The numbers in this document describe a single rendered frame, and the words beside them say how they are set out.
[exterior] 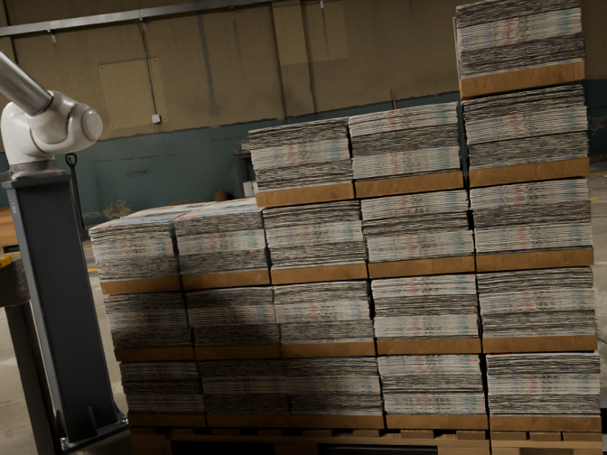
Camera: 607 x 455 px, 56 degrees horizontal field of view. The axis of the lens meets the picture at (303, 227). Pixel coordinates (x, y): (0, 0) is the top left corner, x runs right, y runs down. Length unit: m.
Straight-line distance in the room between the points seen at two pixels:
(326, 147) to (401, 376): 0.69
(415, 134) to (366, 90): 6.98
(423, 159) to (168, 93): 7.16
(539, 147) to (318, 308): 0.74
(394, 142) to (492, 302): 0.51
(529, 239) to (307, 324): 0.66
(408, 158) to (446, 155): 0.10
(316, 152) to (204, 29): 7.04
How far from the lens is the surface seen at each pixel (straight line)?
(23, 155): 2.23
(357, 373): 1.72
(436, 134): 1.54
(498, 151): 1.54
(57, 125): 2.05
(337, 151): 1.57
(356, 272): 1.62
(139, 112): 8.58
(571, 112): 1.55
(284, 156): 1.61
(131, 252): 1.85
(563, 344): 1.67
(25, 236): 2.21
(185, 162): 8.46
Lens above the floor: 1.03
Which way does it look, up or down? 9 degrees down
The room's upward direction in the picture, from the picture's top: 8 degrees counter-clockwise
